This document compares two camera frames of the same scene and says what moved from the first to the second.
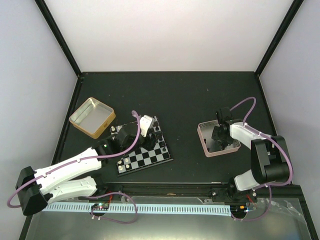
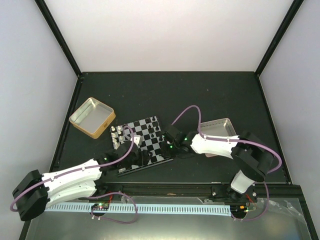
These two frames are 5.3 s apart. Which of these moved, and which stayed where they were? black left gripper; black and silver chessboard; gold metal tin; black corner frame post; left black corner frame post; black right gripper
Moved: black left gripper; black right gripper
Stayed: gold metal tin; black corner frame post; left black corner frame post; black and silver chessboard
